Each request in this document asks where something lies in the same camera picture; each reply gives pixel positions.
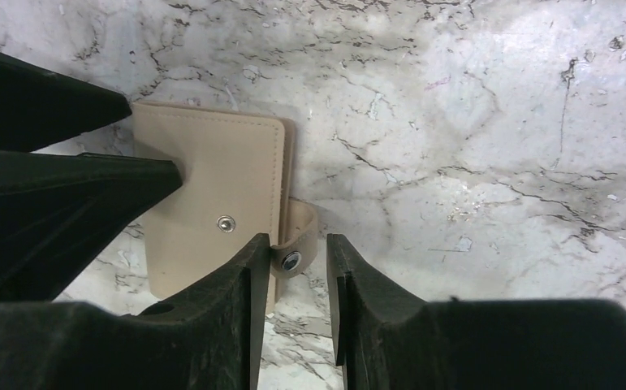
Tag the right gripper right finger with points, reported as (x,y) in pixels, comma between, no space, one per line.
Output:
(387,338)

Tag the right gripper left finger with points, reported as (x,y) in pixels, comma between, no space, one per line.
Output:
(207,336)

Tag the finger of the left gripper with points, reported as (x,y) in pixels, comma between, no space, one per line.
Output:
(57,213)
(40,107)

